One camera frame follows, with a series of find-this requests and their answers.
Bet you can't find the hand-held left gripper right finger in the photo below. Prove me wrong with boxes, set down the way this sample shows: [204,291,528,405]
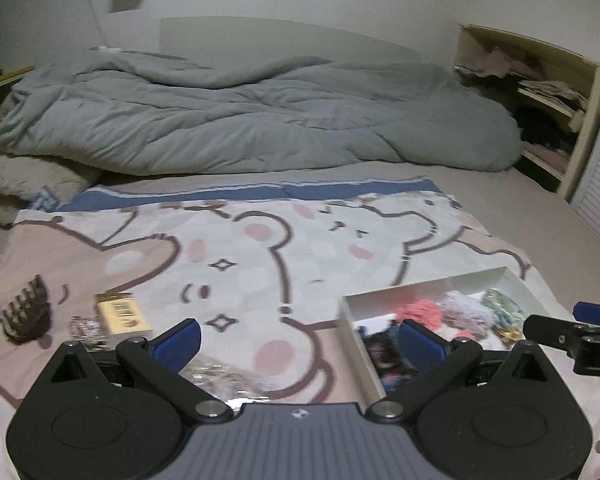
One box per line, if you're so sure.
[366,320,553,423]

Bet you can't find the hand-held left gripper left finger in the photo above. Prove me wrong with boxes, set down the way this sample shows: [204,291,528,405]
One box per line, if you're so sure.
[47,318,233,423]

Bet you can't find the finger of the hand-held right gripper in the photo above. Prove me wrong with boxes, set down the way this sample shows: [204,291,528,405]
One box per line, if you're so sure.
[573,301,600,326]
[522,313,592,350]

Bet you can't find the pink white crochet doll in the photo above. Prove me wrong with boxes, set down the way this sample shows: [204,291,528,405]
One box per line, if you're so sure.
[396,299,473,343]

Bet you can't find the dark blue crochet scrunchie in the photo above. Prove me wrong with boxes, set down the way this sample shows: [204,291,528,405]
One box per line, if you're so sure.
[357,324,422,393]

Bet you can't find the green patterned scrunchie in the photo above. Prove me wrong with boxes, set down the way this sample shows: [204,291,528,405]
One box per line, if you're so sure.
[481,288,527,345]

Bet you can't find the white crochet scrunchie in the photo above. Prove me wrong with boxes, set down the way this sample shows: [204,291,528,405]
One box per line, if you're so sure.
[439,291,497,330]

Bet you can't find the small yellow box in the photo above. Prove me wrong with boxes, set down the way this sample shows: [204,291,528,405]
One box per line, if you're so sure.
[93,292,154,337]

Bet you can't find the white cardboard box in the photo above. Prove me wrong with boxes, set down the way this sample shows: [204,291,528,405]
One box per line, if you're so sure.
[339,266,548,397]

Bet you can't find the brown hair claw clip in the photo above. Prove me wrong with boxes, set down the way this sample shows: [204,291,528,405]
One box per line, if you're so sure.
[0,274,52,345]

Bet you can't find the bear printed blanket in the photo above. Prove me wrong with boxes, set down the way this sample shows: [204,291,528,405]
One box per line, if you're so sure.
[0,175,600,480]

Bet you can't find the pink folded clothes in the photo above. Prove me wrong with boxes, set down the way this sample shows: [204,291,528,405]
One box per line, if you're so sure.
[521,141,573,171]

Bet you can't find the cream open wardrobe shelf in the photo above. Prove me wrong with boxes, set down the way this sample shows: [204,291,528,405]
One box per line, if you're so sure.
[452,24,600,202]

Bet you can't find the dark clothes pile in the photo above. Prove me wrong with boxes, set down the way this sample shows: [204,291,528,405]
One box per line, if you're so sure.
[512,102,581,147]

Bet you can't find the beige folded clothes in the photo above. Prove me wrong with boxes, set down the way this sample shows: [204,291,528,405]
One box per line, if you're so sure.
[517,79,588,111]

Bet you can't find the beige fluffy blanket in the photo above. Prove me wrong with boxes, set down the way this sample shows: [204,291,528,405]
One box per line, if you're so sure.
[0,135,103,226]

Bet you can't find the grey duvet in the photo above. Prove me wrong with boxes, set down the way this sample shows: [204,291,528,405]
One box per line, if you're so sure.
[0,52,523,176]

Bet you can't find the pink crumpled clothes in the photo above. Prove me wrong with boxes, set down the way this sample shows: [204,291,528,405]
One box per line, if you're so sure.
[455,46,548,80]

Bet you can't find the wooden bedside shelf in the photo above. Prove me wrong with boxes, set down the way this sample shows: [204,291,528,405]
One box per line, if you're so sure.
[0,64,37,136]

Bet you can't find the white charging cable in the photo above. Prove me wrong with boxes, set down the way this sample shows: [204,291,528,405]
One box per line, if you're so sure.
[84,0,112,50]

